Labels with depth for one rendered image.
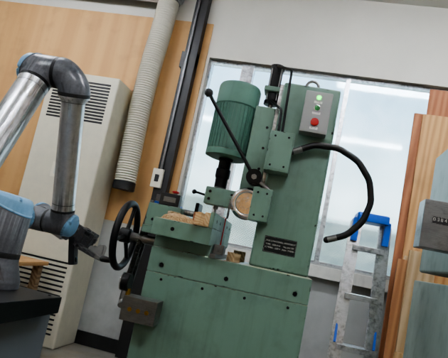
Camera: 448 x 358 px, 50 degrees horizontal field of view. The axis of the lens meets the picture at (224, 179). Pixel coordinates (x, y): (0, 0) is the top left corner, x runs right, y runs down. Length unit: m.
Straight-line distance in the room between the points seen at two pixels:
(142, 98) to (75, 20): 0.98
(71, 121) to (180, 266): 0.66
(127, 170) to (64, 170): 1.44
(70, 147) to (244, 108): 0.69
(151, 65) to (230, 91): 1.59
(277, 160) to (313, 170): 0.16
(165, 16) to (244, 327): 2.47
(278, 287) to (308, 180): 0.42
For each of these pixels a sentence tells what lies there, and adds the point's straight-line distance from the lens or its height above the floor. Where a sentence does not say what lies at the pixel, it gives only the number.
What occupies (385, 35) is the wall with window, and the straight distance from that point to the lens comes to 3.57.
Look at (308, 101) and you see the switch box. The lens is 1.83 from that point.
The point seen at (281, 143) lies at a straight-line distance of 1.76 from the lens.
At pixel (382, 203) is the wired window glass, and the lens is 3.31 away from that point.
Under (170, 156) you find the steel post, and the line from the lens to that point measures 3.32.
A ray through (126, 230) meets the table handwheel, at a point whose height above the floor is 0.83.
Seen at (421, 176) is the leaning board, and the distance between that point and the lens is 3.16.
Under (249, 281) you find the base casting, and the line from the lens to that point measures 1.69.
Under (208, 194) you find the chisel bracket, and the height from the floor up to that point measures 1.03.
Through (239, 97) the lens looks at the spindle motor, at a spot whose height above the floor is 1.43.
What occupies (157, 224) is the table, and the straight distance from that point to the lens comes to 1.68.
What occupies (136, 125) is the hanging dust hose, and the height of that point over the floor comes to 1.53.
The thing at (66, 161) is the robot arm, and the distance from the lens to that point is 1.87.
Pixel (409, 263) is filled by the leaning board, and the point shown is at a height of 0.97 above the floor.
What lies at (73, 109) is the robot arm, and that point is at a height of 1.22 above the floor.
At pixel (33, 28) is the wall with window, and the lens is 4.21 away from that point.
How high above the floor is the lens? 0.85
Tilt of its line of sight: 8 degrees up
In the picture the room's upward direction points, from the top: 12 degrees clockwise
